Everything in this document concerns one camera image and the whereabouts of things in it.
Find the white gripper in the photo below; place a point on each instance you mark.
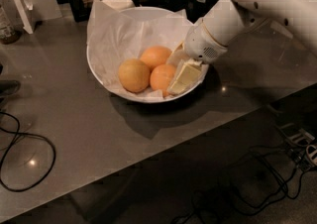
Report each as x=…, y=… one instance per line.
x=200, y=46

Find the orange fruit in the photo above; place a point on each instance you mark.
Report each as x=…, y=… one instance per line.
x=134, y=75
x=155, y=56
x=161, y=77

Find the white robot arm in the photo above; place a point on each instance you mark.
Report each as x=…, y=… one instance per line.
x=227, y=19

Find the white round bowl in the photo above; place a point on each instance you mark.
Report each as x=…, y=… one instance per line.
x=99, y=66

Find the white lid behind bowl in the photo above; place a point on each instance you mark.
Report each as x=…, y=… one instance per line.
x=119, y=5

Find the orange fruit back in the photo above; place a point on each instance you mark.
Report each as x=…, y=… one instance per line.
x=155, y=56

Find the white paper liner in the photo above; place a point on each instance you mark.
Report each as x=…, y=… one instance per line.
x=115, y=39

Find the white power strip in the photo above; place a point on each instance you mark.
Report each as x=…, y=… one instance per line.
x=300, y=146

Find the white board leaning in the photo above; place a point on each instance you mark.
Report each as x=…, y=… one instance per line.
x=25, y=10

